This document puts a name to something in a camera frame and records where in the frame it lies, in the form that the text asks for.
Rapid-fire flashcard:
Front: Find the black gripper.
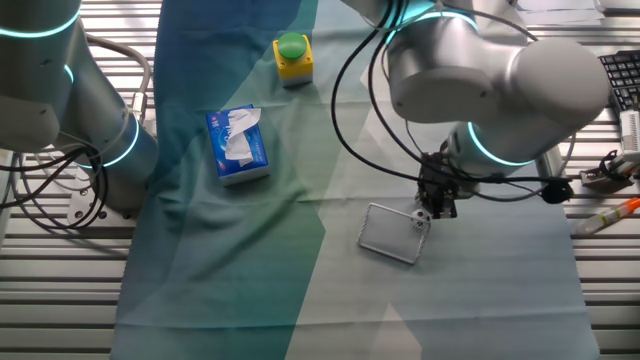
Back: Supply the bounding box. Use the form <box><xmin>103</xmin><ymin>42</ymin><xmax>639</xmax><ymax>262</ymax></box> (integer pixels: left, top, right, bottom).
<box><xmin>415</xmin><ymin>141</ymin><xmax>474</xmax><ymax>220</ymax></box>

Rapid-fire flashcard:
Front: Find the yellow box green push button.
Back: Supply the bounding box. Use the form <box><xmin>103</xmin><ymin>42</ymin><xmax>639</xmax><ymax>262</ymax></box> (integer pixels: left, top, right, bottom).
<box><xmin>271</xmin><ymin>32</ymin><xmax>315</xmax><ymax>89</ymax></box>

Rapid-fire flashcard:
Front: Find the blue green patterned tablecloth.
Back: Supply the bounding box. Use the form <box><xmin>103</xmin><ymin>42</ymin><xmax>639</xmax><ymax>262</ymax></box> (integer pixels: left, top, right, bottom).
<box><xmin>109</xmin><ymin>0</ymin><xmax>601</xmax><ymax>360</ymax></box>

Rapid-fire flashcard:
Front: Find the clear tube orange cap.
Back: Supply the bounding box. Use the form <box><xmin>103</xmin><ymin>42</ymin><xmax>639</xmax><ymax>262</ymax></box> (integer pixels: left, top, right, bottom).
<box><xmin>571</xmin><ymin>196</ymin><xmax>640</xmax><ymax>236</ymax></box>

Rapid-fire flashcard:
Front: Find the black clamp tool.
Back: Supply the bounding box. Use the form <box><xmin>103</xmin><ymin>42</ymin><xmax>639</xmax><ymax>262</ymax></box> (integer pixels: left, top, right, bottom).
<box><xmin>579</xmin><ymin>148</ymin><xmax>640</xmax><ymax>190</ymax></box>

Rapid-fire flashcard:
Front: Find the black keyboard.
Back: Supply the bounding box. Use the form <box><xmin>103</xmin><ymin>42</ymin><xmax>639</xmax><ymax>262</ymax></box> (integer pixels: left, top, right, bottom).
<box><xmin>598</xmin><ymin>49</ymin><xmax>640</xmax><ymax>116</ymax></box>

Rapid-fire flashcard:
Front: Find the blue tissue box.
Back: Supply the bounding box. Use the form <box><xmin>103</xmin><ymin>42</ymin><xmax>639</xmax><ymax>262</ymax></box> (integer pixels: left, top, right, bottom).
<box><xmin>205</xmin><ymin>103</ymin><xmax>271</xmax><ymax>187</ymax></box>

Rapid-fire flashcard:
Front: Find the white paper sheet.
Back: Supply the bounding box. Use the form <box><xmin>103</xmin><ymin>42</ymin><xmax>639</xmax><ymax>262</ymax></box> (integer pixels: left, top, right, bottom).
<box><xmin>514</xmin><ymin>0</ymin><xmax>606</xmax><ymax>26</ymax></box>

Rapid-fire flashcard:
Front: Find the black wrist cable bundle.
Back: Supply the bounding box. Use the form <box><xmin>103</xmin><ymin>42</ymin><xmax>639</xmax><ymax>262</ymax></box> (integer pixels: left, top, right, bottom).
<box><xmin>329</xmin><ymin>0</ymin><xmax>576</xmax><ymax>205</ymax></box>

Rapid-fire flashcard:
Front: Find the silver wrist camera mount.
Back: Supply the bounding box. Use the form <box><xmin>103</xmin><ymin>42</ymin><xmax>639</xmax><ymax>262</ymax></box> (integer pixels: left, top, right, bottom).
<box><xmin>534</xmin><ymin>149</ymin><xmax>569</xmax><ymax>189</ymax></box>

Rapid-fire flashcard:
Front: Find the black base cable bundle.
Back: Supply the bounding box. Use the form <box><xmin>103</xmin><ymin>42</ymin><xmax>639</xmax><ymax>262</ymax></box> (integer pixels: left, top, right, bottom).
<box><xmin>0</xmin><ymin>142</ymin><xmax>112</xmax><ymax>232</ymax></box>

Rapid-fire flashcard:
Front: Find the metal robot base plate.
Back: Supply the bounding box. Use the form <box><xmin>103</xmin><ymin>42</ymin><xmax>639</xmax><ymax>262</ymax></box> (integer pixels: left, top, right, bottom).
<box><xmin>66</xmin><ymin>187</ymin><xmax>139</xmax><ymax>227</ymax></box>

